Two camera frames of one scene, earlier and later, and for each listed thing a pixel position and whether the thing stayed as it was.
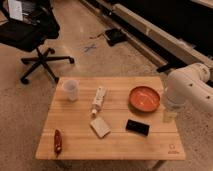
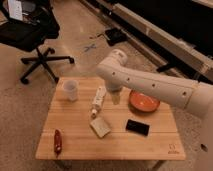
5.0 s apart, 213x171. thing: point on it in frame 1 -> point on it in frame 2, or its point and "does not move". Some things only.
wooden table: [115, 118] does not move
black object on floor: [115, 36] does not move
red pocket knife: [57, 143] does not move
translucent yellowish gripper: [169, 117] -> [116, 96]
